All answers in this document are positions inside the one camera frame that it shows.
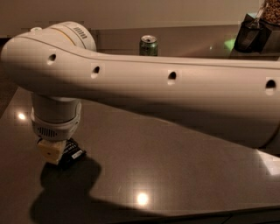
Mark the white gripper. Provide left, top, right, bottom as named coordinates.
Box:
left=31, top=100, right=81, bottom=165

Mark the black rxbar chocolate wrapper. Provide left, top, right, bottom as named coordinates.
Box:
left=59, top=138, right=86, bottom=169

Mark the clear plastic water bottle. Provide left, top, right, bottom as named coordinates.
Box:
left=30, top=27, right=42, bottom=32

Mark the granola snack bag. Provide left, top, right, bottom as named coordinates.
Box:
left=261, top=0, right=280, bottom=25

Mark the green soda can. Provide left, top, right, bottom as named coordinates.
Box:
left=139, top=35, right=158, bottom=56

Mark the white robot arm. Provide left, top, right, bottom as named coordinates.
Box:
left=1, top=22, right=280, bottom=154

